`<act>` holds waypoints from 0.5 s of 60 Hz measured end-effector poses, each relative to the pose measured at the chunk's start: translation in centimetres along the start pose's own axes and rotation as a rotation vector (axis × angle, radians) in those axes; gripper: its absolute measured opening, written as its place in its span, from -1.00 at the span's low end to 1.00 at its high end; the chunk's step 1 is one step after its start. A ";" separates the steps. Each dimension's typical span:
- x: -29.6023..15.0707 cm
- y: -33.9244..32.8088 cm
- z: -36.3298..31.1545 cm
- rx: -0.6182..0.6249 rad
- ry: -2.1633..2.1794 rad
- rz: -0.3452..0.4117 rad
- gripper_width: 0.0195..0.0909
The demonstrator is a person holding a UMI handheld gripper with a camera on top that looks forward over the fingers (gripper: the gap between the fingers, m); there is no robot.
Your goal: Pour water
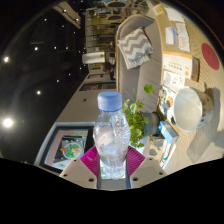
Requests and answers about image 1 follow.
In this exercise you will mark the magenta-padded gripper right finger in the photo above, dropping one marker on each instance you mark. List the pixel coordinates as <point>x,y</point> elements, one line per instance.
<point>136,161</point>

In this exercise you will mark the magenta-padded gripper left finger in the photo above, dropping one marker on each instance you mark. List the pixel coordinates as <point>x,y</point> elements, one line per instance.
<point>88,160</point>

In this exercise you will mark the clear blue-capped water bottle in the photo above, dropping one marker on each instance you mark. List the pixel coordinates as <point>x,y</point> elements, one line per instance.
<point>111,133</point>

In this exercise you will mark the window with festive decals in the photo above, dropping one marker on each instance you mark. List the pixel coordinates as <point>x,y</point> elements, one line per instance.
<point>66,148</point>

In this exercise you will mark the long white box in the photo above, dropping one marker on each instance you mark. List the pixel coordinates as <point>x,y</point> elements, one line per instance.
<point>166,155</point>

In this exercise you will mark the green potted plant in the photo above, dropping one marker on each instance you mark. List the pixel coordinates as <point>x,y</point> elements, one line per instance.
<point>135,120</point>

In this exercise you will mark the small light blue box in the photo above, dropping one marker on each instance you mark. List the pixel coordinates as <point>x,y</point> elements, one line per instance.
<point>168,131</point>

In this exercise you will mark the brown cardboard card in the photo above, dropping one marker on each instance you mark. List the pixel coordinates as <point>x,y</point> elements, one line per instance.
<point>165,100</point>

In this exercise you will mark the white printed mug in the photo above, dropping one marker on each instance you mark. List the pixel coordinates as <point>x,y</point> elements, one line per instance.
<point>190,108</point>

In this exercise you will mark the group of ceiling spotlights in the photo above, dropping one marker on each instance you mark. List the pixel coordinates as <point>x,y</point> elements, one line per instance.
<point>7,122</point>

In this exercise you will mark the grey curved sofa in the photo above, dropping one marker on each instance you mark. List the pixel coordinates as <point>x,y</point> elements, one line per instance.
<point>153,73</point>

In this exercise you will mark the person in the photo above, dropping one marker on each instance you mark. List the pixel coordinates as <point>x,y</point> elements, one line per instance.
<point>107,68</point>

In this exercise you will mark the white-topped brown box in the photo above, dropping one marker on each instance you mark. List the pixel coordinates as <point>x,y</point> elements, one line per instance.
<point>176,63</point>

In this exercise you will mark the grey white chevron cushion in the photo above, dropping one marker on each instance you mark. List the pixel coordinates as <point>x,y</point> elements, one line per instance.
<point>135,48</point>

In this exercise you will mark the yellow white card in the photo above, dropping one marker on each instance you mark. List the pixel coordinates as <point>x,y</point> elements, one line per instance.
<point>159,9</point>

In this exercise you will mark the group of dining chairs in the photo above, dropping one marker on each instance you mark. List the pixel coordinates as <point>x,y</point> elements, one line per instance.
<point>116,6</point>

